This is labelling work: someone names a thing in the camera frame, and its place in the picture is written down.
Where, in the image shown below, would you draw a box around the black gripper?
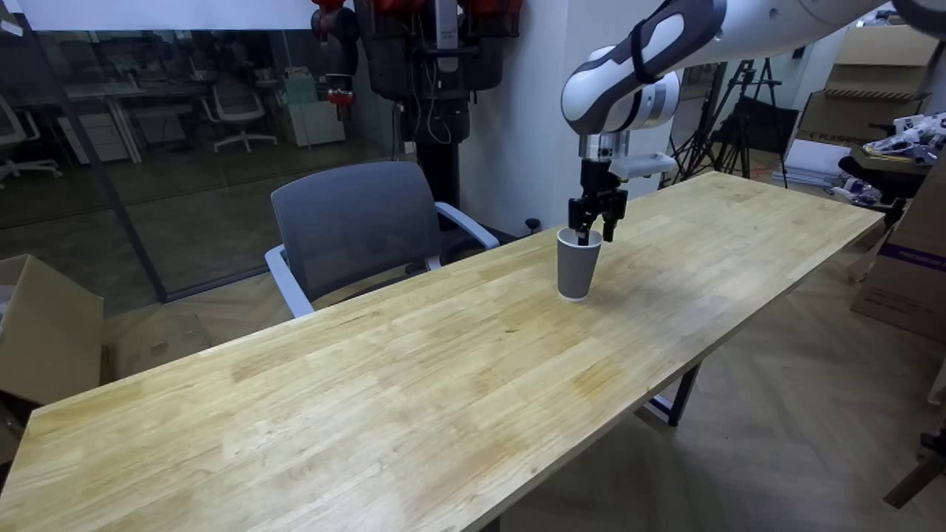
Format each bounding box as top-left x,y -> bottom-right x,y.
568,161 -> 627,247

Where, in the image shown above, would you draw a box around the grey paper cup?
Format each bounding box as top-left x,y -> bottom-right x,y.
556,227 -> 602,303

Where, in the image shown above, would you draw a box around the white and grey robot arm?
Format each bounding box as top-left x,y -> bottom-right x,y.
559,0 -> 946,244

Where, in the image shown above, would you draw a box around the black tripod stand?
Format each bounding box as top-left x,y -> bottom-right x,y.
677,60 -> 779,182

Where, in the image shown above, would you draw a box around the black table leg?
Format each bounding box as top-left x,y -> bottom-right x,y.
646,363 -> 701,425

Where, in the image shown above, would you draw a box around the red and black robot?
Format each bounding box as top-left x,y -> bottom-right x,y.
309,0 -> 523,204

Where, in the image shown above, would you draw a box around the grey office chair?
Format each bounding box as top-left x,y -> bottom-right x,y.
262,161 -> 500,319

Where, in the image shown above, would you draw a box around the stacked cardboard boxes at right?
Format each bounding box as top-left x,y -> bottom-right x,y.
853,161 -> 946,341

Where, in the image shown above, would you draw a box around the white office chair behind glass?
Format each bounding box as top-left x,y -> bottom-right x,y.
200,80 -> 278,153

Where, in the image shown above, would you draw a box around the cardboard box at left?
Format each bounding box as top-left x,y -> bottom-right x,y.
0,254 -> 102,406

